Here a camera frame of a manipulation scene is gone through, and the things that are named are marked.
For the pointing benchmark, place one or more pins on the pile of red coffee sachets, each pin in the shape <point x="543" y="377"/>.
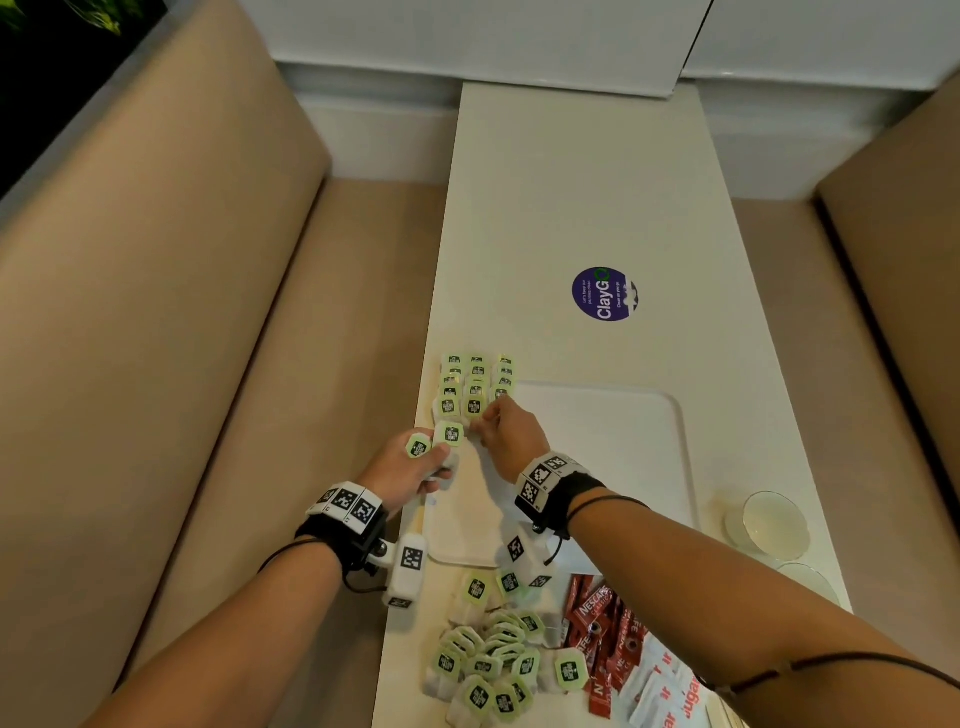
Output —
<point x="604" y="637"/>

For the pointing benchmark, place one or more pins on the round purple sticker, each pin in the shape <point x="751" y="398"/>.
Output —
<point x="605" y="295"/>

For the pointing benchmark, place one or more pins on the clear glass cup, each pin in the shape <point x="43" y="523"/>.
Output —
<point x="814" y="585"/>
<point x="769" y="525"/>

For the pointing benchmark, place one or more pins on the person's right hand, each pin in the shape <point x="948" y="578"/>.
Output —
<point x="519" y="439"/>

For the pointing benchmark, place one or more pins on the person's left fingers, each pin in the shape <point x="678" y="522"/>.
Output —
<point x="439" y="471"/>

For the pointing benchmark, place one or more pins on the beige upholstered bench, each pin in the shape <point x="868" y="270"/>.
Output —
<point x="165" y="337"/>
<point x="877" y="300"/>

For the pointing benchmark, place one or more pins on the green-tagged tea bag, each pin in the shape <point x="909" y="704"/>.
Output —
<point x="449" y="433"/>
<point x="418" y="448"/>

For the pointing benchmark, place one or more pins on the pile of white sugar sachets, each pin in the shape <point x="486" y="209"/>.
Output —
<point x="667" y="694"/>

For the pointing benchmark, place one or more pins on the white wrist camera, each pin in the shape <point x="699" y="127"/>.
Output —
<point x="521" y="555"/>
<point x="407" y="570"/>

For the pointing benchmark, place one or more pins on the person's left hand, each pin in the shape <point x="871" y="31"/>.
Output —
<point x="390" y="469"/>

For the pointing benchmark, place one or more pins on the person's left forearm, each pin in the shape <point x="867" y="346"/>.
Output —
<point x="247" y="630"/>

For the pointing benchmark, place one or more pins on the person's right forearm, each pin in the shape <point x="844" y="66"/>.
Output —
<point x="720" y="592"/>

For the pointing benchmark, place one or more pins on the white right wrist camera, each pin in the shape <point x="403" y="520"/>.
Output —
<point x="521" y="555"/>

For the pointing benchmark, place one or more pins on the person's right fingers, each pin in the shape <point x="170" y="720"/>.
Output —
<point x="495" y="424"/>

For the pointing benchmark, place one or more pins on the white plastic tray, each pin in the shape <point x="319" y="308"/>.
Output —
<point x="622" y="450"/>

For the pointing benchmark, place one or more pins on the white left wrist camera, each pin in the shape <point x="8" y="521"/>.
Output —
<point x="407" y="570"/>

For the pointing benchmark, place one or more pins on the dark window pane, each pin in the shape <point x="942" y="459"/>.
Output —
<point x="60" y="67"/>

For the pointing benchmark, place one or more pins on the pile of green tea bags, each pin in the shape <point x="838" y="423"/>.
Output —
<point x="491" y="660"/>

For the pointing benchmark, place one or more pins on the rows of green tea bags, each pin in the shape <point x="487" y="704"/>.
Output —
<point x="472" y="386"/>

